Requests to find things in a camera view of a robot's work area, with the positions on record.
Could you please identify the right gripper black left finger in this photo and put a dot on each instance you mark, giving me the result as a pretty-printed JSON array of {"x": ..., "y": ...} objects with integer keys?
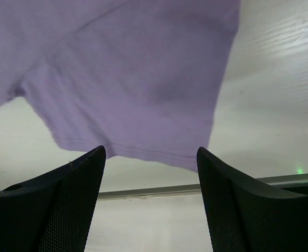
[{"x": 52, "y": 212}]

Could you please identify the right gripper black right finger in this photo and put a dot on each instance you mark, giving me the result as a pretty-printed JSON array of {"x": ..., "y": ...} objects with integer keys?
[{"x": 245, "y": 214}]

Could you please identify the purple t-shirt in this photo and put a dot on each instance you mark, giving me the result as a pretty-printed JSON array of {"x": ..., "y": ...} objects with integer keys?
[{"x": 140, "y": 78}]

